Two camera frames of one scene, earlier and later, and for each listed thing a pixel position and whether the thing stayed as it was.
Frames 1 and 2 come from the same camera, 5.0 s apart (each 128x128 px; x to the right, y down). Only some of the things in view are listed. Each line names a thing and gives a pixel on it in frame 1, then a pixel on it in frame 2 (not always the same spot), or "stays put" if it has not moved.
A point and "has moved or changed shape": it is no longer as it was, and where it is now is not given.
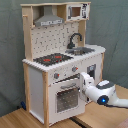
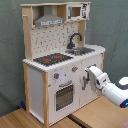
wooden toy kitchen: x=56 y=54 stays put
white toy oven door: x=64 y=100 has moved or changed shape
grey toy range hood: x=48 y=18 stays put
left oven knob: x=56 y=75 stays put
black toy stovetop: x=52 y=59 stays put
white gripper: x=85 y=81 -> x=97 y=78
